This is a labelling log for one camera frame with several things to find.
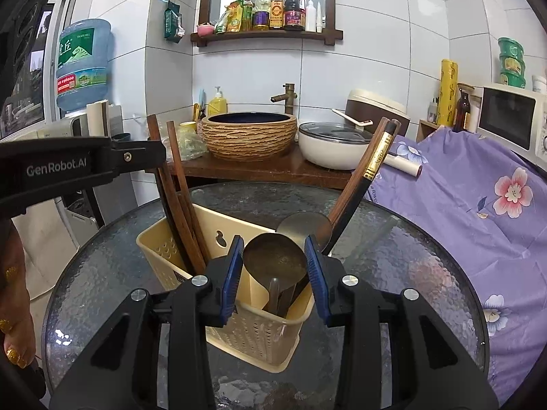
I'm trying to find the green packet on wall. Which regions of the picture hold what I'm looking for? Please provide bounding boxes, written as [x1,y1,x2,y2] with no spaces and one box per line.
[164,1,185,43]

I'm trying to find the white frying pan with lid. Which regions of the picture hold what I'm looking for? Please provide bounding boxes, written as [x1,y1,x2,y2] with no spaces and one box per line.
[298,122,373,171]

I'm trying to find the brown rice cooker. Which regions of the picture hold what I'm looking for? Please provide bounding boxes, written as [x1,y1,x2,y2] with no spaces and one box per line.
[345,89,410,136]

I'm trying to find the woven basin sink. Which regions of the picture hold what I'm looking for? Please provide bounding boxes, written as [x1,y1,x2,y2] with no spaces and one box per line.
[201,112,298,162]

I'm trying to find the cream plastic utensil holder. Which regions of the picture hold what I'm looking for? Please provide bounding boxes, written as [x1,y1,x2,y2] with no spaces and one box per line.
[136,205,314,373]

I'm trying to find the black gold-banded chopstick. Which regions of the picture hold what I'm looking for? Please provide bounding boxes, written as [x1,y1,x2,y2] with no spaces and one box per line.
[322,118,401,256]

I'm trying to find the blue water jug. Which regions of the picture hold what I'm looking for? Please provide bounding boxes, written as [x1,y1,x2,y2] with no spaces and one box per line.
[56,18,111,113]

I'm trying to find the bronze faucet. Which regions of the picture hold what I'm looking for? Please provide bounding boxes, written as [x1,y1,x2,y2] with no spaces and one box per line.
[270,82,298,115]

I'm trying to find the yellow roll of wrap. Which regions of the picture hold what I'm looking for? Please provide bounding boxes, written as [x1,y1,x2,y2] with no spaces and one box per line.
[437,59,459,128]

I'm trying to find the white microwave oven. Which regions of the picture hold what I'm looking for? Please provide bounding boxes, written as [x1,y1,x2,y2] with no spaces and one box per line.
[477,83,546,169]

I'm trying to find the green stacked cups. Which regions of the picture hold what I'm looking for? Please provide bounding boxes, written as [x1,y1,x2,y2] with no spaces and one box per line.
[498,37,526,89]

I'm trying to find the dark brown glass bottle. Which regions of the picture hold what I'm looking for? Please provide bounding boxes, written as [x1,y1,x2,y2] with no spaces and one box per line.
[452,90,471,132]

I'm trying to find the steel spoon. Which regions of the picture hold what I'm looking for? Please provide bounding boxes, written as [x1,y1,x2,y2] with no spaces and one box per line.
[276,212,333,251]

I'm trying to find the hand with gold nails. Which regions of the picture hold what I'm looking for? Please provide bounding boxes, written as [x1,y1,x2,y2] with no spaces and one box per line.
[0,219,36,368]

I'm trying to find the wooden framed wall shelf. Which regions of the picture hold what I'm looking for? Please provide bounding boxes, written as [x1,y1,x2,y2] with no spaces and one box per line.
[191,0,343,47]

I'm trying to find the purple floral cloth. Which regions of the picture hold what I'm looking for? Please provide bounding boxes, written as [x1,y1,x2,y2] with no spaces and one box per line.
[366,128,546,409]

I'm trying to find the yellow soap bottle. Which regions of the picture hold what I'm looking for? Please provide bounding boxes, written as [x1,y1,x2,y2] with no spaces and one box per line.
[207,86,228,117]

